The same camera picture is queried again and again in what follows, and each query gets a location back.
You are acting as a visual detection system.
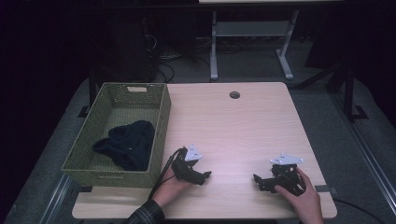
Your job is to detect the dark cloth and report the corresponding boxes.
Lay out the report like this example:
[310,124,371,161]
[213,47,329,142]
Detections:
[92,119,156,172]

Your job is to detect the person's right hand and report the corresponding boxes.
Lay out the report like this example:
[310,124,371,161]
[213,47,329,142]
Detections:
[274,167,325,222]

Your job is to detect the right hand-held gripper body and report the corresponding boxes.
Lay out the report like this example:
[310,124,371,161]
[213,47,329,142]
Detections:
[262,152,306,197]

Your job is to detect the green woven basket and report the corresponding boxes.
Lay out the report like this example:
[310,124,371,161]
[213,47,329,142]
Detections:
[61,81,173,189]

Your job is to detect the person's left hand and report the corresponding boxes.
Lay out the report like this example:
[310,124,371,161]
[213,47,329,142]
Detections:
[151,167,193,209]

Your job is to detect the bundle of floor cables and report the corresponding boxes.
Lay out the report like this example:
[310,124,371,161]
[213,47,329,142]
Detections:
[141,17,213,84]

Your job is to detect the white metal table frame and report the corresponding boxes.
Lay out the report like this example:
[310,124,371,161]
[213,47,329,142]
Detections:
[209,8,300,82]

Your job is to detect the black metal stand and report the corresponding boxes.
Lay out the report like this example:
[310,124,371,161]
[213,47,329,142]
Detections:
[77,69,97,119]
[339,62,370,121]

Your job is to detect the black cable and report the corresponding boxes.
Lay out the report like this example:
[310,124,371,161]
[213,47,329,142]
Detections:
[148,147,185,200]
[332,197,387,224]

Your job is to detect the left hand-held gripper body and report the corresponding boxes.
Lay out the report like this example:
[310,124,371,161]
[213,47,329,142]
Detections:
[171,144,204,183]

